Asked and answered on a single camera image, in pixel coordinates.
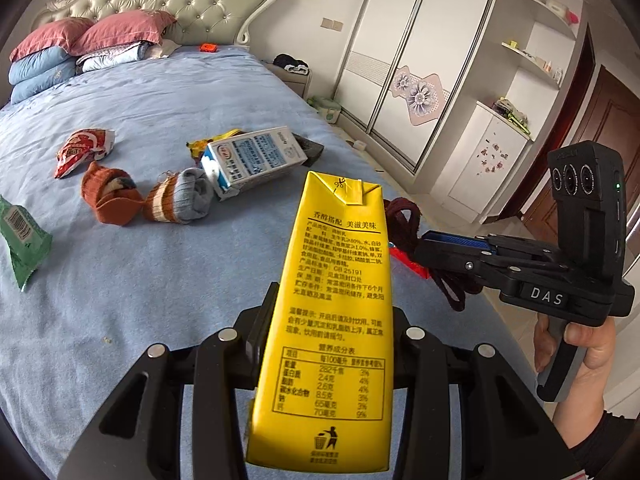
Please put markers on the grey nightstand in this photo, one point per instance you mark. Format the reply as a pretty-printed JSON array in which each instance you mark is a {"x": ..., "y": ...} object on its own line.
[{"x": 295, "y": 87}]

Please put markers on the small orange box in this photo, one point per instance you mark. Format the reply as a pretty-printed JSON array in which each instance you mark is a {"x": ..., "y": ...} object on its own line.
[{"x": 208, "y": 48}]

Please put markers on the white corner shelf unit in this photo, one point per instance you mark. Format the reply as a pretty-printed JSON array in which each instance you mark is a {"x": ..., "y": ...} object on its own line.
[{"x": 480, "y": 160}]

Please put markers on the brown wooden door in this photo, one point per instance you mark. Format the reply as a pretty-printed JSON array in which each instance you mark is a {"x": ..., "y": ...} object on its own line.
[{"x": 600, "y": 120}]

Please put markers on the yellow snack wrapper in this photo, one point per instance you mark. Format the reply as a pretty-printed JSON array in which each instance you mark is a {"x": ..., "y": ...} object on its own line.
[{"x": 200, "y": 146}]

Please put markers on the orange striped sock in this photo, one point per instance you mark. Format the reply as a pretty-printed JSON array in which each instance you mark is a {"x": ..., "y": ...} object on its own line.
[{"x": 162, "y": 205}]

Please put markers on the blue pillow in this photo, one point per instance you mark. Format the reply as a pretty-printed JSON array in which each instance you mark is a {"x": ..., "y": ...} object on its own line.
[
  {"x": 40, "y": 91},
  {"x": 42, "y": 67}
]

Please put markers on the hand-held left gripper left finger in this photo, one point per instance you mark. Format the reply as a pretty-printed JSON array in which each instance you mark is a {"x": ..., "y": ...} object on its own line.
[{"x": 260, "y": 322}]

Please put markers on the white cloth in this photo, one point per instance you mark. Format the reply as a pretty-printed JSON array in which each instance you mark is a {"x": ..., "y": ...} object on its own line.
[{"x": 167, "y": 49}]

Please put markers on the yellow drink carton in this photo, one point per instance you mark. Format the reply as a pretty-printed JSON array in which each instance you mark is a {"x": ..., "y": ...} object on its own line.
[{"x": 325, "y": 285}]

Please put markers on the red plastic piece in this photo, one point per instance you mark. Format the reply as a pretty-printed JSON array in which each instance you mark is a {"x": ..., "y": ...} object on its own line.
[{"x": 407, "y": 262}]

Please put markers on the white milk carton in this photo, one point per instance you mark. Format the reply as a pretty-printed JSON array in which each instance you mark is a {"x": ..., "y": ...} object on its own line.
[{"x": 255, "y": 160}]

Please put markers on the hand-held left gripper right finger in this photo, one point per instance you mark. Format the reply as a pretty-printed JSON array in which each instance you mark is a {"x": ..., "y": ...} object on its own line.
[{"x": 401, "y": 332}]

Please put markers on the black foam block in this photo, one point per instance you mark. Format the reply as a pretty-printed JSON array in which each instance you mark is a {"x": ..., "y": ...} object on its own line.
[{"x": 311, "y": 152}]

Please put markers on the black clothes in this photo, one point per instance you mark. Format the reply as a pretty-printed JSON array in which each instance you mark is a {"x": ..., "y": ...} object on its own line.
[{"x": 290, "y": 63}]

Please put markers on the pile of small items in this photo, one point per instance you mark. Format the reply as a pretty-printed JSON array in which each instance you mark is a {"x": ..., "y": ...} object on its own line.
[{"x": 510, "y": 112}]

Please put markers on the bed with tufted headboard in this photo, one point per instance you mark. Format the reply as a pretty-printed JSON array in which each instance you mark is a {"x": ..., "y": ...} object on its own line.
[{"x": 175, "y": 260}]

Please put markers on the person's right forearm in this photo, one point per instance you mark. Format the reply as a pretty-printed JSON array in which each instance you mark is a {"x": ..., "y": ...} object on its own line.
[{"x": 610, "y": 445}]

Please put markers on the red snack packet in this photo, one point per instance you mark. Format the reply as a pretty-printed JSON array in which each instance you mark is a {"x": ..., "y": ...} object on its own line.
[{"x": 82, "y": 152}]

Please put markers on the white sliding wardrobe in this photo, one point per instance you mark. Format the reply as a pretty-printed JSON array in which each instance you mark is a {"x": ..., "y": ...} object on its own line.
[{"x": 400, "y": 35}]

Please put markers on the green snack packet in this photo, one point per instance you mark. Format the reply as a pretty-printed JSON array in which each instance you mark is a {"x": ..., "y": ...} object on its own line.
[{"x": 20, "y": 240}]

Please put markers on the grey sock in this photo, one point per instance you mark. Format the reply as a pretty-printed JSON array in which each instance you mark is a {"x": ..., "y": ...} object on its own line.
[{"x": 197, "y": 195}]

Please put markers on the pink pillow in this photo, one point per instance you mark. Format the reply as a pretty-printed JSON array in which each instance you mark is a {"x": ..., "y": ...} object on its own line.
[
  {"x": 120, "y": 30},
  {"x": 45, "y": 37}
]

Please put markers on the beige wall switch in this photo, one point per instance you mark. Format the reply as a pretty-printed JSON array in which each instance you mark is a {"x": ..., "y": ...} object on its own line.
[{"x": 332, "y": 24}]

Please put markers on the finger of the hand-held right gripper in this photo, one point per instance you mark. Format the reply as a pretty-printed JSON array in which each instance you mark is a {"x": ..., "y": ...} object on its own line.
[
  {"x": 445, "y": 260},
  {"x": 460, "y": 240}
]

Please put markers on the person's right hand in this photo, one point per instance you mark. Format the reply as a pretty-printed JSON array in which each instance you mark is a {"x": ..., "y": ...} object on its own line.
[{"x": 595, "y": 355}]

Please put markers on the folded patterned quilt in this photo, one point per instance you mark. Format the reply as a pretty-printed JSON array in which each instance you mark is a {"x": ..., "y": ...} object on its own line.
[{"x": 117, "y": 57}]

